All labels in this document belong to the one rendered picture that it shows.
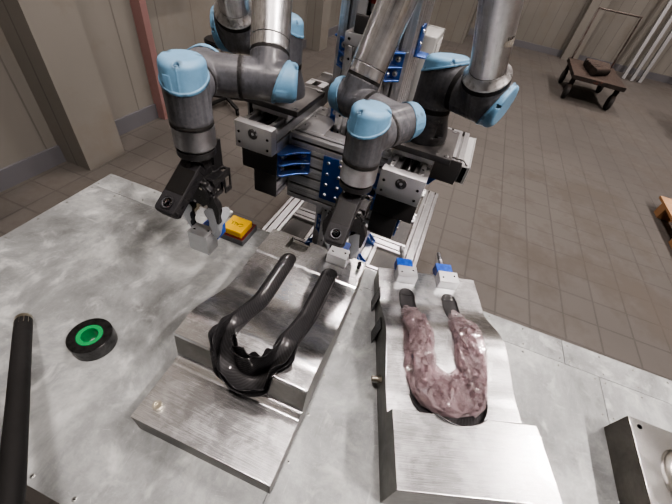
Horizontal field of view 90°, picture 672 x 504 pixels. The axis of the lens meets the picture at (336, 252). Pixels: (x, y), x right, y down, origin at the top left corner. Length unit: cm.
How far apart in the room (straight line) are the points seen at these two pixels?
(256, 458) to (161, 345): 33
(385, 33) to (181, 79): 39
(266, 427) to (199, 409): 12
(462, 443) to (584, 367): 48
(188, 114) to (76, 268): 54
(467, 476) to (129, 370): 64
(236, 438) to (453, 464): 35
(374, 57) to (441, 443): 72
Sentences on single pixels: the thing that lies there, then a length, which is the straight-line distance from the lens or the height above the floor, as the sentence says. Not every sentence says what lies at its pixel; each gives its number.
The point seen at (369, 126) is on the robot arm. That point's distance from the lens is 63.
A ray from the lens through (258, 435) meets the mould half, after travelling 66.
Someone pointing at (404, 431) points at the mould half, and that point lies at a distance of 64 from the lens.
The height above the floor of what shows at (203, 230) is 96.
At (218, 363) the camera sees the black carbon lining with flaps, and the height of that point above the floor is 88.
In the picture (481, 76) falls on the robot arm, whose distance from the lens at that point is 96.
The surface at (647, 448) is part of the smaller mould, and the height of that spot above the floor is 87.
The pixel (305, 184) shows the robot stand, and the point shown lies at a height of 76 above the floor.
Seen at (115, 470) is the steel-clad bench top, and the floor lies 80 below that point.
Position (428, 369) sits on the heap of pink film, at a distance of 71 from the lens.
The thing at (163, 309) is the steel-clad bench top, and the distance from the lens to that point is 88.
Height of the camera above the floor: 149
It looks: 45 degrees down
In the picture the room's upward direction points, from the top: 11 degrees clockwise
